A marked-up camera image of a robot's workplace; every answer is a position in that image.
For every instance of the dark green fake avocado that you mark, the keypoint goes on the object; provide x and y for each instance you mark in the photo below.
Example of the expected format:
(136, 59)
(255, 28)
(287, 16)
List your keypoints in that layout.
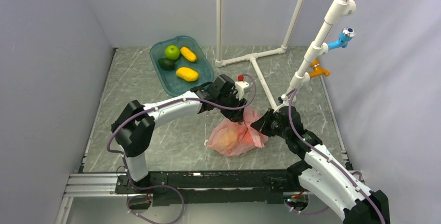
(166, 64)

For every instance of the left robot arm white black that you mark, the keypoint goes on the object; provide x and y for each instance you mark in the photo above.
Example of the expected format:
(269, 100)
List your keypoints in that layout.
(133, 129)

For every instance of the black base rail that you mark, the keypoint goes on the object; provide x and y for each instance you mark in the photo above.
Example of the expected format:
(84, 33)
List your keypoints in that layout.
(222, 186)

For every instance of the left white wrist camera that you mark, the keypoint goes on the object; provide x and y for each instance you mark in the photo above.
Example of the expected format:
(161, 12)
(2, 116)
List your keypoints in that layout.
(241, 86)

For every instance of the white PVC pipe frame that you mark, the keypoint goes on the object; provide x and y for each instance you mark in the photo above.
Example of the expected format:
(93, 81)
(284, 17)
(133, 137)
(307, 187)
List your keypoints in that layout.
(317, 48)

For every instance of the teal plastic tray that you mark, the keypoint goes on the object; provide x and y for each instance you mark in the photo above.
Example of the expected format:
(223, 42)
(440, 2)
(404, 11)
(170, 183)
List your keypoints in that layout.
(172, 84)

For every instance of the pink plastic bag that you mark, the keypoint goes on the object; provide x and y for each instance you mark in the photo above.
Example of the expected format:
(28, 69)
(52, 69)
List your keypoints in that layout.
(233, 139)

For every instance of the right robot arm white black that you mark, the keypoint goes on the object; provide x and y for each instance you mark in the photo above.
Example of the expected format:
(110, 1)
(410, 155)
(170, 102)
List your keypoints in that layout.
(320, 173)

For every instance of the green fake apple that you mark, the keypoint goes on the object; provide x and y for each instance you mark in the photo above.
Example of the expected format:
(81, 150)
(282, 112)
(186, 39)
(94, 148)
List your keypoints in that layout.
(172, 52)

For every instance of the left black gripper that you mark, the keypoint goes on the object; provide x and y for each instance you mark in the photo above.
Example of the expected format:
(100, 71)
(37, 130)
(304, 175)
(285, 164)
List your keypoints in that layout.
(236, 116)

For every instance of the orange faucet tap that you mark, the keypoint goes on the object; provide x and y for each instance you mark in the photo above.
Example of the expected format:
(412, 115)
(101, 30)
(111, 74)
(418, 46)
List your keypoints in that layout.
(317, 69)

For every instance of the blue faucet tap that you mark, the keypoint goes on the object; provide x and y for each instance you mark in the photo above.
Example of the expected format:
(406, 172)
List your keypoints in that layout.
(345, 37)

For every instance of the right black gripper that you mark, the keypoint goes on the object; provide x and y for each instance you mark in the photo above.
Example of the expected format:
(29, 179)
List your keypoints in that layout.
(262, 123)

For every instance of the yellow fake fruit rear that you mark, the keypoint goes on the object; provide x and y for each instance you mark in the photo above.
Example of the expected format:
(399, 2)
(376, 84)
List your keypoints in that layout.
(188, 54)

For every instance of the aluminium extrusion frame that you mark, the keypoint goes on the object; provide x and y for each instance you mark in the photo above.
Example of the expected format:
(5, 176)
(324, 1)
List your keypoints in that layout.
(88, 198)

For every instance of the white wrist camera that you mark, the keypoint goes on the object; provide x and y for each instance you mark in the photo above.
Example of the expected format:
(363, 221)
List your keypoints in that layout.
(283, 100)
(241, 86)

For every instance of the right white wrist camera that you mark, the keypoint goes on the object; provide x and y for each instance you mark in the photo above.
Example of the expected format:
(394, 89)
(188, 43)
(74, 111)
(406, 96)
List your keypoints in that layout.
(283, 100)

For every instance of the yellow fake mango front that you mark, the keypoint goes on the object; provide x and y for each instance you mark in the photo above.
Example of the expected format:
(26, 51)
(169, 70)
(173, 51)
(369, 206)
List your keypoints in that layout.
(187, 74)

